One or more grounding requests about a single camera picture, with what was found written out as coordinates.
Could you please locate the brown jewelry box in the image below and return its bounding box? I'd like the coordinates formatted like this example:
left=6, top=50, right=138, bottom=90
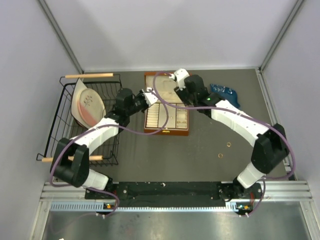
left=143, top=73, right=190, bottom=136

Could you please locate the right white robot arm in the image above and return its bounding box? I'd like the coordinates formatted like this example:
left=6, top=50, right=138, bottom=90
left=170, top=69, right=290, bottom=198

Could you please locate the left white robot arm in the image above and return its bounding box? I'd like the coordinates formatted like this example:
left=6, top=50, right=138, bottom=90
left=50, top=87, right=158, bottom=199

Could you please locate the blue leaf dish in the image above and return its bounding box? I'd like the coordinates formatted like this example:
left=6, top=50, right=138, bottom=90
left=210, top=84, right=241, bottom=109

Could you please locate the pink floral round plate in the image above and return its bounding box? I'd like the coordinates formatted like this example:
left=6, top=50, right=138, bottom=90
left=78, top=88, right=106, bottom=128

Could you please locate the cream square plate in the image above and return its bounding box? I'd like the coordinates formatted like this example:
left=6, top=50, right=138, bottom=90
left=70, top=78, right=87, bottom=127

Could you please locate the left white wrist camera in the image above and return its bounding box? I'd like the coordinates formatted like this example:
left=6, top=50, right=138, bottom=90
left=142, top=87, right=159, bottom=107

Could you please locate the black wire basket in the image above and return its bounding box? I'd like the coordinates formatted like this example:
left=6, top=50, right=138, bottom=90
left=36, top=73, right=122, bottom=162

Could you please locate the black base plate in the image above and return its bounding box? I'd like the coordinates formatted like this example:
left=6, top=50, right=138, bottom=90
left=84, top=181, right=265, bottom=208

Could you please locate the grey cable duct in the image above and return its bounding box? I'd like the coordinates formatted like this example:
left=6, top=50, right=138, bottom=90
left=50, top=201, right=251, bottom=212

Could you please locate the aluminium frame rail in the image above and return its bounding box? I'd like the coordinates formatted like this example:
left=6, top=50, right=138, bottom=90
left=40, top=180, right=313, bottom=202

